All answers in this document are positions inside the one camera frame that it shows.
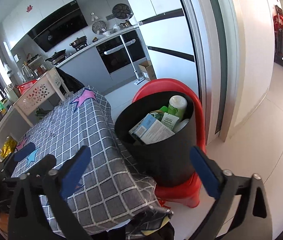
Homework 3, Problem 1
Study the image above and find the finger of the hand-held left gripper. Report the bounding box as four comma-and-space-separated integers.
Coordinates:
0, 142, 36, 178
28, 154, 57, 180

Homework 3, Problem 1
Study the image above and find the gold foil bag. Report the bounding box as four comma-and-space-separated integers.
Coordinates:
1, 135, 17, 158

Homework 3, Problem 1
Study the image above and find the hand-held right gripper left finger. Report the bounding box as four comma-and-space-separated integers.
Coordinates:
8, 145, 92, 240

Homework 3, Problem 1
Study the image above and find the black range hood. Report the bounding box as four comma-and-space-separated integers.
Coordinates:
26, 1, 89, 53

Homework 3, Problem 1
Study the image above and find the black wok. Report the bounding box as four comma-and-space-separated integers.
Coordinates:
45, 49, 67, 63

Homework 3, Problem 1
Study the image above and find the red plastic stool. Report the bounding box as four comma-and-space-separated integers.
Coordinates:
131, 78, 207, 209

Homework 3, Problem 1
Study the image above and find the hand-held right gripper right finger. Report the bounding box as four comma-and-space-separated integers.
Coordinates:
186, 146, 273, 240

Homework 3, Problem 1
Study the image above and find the black trash bin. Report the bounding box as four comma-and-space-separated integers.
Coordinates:
114, 92, 197, 187

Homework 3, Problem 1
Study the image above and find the blue and white carton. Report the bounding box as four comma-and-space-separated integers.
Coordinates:
129, 114, 157, 138

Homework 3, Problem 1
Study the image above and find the white chair with cut-out back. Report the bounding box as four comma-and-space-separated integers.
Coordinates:
14, 67, 67, 125

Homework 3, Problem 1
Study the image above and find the grey checkered tablecloth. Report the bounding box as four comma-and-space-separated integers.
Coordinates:
5, 86, 167, 235

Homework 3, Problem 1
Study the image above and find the red plastic basket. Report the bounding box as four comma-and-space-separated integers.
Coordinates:
16, 80, 38, 95

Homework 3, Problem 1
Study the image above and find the white stick mop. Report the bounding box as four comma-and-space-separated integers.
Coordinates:
120, 34, 144, 85

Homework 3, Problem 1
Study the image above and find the white refrigerator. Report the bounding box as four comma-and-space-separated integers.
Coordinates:
118, 0, 199, 98

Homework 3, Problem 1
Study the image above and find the dark jacket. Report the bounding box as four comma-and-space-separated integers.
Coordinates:
56, 67, 85, 96

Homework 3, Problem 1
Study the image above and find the black built-in oven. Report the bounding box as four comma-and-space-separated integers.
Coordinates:
96, 29, 147, 74

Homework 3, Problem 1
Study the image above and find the round metal steamer rack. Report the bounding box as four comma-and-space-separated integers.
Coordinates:
92, 20, 106, 34

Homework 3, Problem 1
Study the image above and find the cardboard box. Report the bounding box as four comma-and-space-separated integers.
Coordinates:
138, 60, 157, 82

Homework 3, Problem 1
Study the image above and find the white paper cup green print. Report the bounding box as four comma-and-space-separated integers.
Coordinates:
168, 95, 188, 119

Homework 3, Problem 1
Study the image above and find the brown clay pot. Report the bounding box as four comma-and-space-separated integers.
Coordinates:
69, 36, 88, 48

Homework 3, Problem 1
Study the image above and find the white printed carton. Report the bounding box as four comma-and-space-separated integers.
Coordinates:
140, 119, 175, 145

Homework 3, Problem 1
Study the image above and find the round black wall tray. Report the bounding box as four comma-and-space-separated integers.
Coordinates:
112, 3, 131, 19

